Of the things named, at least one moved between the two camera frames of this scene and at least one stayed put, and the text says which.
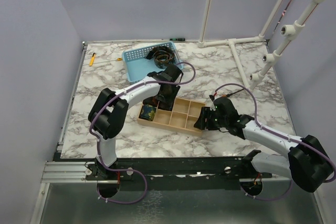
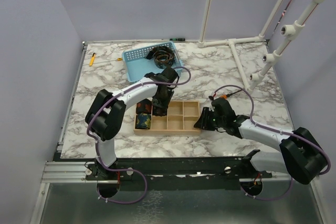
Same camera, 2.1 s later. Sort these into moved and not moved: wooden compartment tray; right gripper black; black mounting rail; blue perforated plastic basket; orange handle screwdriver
Moved: wooden compartment tray
Not moved: right gripper black; black mounting rail; blue perforated plastic basket; orange handle screwdriver
